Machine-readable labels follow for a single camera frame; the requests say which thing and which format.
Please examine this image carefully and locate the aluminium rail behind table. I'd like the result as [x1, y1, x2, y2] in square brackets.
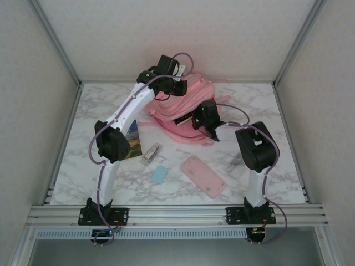
[80, 79, 275, 84]

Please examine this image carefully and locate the blue landscape cover book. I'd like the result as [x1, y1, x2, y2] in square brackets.
[124, 119, 144, 163]

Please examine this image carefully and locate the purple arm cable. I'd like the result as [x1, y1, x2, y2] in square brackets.
[88, 52, 195, 247]
[216, 103, 288, 246]

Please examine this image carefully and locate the light blue eraser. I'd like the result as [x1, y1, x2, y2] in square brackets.
[151, 165, 169, 185]

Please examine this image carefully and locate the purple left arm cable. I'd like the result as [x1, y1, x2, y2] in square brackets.
[88, 52, 195, 247]

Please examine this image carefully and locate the aluminium frame post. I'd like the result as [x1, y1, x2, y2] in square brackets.
[273, 0, 328, 86]
[26, 0, 83, 86]

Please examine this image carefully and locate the pink pencil case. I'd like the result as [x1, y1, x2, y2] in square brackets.
[180, 155, 227, 200]

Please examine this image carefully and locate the aluminium side rail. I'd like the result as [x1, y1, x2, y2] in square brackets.
[271, 81, 311, 205]
[41, 81, 84, 206]

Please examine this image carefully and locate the pink backpack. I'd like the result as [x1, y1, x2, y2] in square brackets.
[138, 71, 232, 147]

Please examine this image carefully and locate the small black circuit board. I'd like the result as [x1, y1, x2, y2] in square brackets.
[92, 228, 116, 239]
[246, 226, 267, 242]

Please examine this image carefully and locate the aluminium table edge rail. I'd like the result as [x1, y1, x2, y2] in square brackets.
[26, 204, 329, 227]

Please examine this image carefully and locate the white slotted cable duct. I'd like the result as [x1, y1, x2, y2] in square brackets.
[35, 228, 248, 239]

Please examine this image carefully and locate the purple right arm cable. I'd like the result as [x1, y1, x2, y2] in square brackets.
[216, 103, 288, 246]

